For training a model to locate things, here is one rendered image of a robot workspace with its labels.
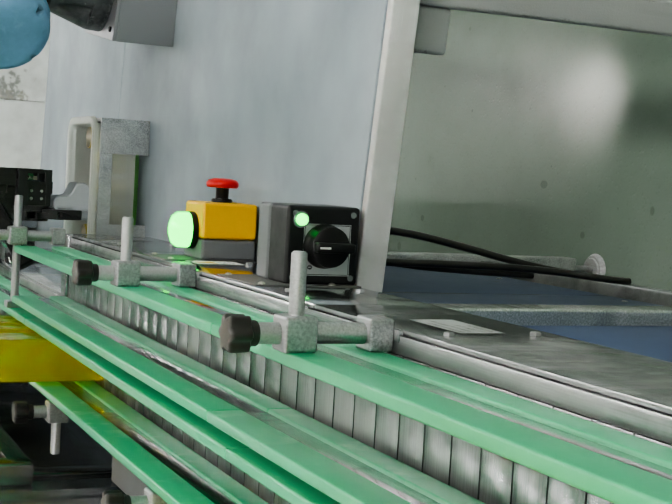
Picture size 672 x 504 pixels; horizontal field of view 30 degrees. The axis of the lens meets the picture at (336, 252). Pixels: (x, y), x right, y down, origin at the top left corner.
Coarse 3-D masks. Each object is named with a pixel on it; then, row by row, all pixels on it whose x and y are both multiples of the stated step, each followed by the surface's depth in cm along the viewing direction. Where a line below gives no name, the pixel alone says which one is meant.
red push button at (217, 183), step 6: (210, 180) 154; (216, 180) 153; (222, 180) 153; (228, 180) 153; (234, 180) 154; (210, 186) 153; (216, 186) 153; (222, 186) 153; (228, 186) 153; (234, 186) 154; (216, 192) 154; (222, 192) 154; (228, 192) 155; (222, 198) 154
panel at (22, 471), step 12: (0, 432) 176; (0, 444) 169; (12, 444) 169; (0, 456) 165; (12, 456) 162; (24, 456) 163; (0, 468) 158; (12, 468) 159; (24, 468) 159; (0, 480) 158; (12, 480) 159; (24, 480) 159
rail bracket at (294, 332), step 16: (304, 256) 91; (304, 272) 91; (304, 288) 91; (304, 304) 91; (224, 320) 89; (240, 320) 89; (288, 320) 90; (304, 320) 90; (368, 320) 93; (384, 320) 93; (224, 336) 89; (240, 336) 88; (256, 336) 89; (272, 336) 90; (288, 336) 90; (304, 336) 90; (320, 336) 92; (336, 336) 92; (352, 336) 93; (368, 336) 93; (384, 336) 93; (240, 352) 89; (288, 352) 90; (304, 352) 91
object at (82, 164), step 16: (80, 128) 208; (96, 128) 194; (80, 144) 209; (96, 144) 194; (80, 160) 209; (96, 160) 194; (80, 176) 210; (96, 176) 195; (96, 192) 196; (96, 208) 196; (64, 224) 210; (80, 224) 210
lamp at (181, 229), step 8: (176, 216) 152; (184, 216) 152; (192, 216) 152; (168, 224) 153; (176, 224) 151; (184, 224) 151; (192, 224) 151; (168, 232) 153; (176, 232) 151; (184, 232) 151; (192, 232) 151; (176, 240) 152; (184, 240) 151; (192, 240) 152
